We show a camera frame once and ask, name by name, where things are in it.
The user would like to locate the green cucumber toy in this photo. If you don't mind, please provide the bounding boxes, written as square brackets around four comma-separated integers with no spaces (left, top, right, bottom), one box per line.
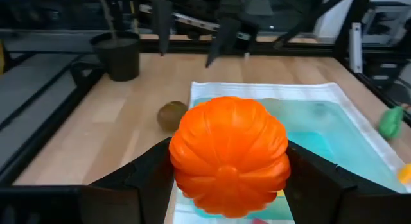
[378,105,405,141]

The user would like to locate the potted green plant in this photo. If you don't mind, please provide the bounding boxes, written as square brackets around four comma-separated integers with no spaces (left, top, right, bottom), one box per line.
[89,0,141,82]

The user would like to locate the teal translucent plastic container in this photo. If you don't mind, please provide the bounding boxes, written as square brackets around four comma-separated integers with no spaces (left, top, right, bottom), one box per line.
[191,97,409,220]

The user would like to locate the orange pumpkin toy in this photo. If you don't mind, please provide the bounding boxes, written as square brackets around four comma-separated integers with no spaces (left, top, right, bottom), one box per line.
[168,95,292,219]

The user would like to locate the yellow banana toy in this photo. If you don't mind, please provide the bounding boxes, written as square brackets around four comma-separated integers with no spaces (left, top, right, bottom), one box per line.
[397,163,411,186]

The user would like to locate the white checked cloth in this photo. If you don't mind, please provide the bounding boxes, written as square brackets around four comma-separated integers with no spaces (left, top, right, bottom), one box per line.
[164,81,411,224]

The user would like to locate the brown kiwi toy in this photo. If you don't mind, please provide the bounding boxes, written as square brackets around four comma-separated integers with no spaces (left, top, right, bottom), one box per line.
[156,100,189,133]

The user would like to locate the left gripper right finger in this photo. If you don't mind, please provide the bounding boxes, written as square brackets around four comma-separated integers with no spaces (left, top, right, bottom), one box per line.
[284,141,357,224]

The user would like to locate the black aluminium table frame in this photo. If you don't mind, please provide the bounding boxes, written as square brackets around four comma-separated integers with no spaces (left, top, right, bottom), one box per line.
[0,28,411,199]

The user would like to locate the white panel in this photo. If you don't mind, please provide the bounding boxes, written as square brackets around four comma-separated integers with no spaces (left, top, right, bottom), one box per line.
[349,22,364,74]

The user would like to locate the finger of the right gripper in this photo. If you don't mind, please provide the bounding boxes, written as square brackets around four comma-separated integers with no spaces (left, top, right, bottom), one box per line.
[150,0,175,56]
[205,17,242,69]

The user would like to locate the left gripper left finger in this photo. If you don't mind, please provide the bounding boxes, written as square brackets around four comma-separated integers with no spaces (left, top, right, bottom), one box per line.
[82,137,176,224]

